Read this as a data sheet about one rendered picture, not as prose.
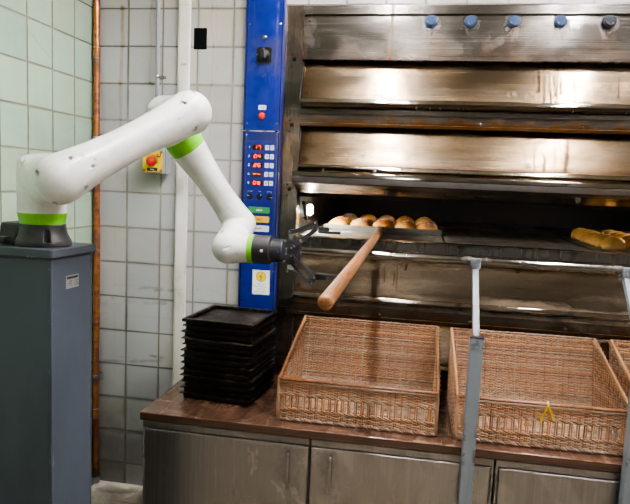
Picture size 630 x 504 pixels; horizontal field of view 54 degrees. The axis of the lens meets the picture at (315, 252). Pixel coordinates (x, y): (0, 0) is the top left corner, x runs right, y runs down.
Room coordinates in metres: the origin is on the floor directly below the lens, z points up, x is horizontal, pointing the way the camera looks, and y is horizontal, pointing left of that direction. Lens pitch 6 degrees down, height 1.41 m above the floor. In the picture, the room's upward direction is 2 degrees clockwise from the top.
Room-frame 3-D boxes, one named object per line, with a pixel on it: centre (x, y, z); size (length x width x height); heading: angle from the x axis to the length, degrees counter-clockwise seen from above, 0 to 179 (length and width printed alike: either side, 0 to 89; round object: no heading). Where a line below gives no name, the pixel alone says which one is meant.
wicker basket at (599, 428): (2.16, -0.79, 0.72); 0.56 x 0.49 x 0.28; 81
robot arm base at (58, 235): (1.72, 0.81, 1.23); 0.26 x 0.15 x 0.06; 77
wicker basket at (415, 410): (2.26, -0.20, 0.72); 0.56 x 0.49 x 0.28; 80
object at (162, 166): (2.63, 0.68, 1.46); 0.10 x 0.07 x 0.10; 81
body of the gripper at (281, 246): (1.96, 0.09, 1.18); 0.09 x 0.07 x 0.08; 81
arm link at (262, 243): (1.97, 0.16, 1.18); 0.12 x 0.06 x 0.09; 171
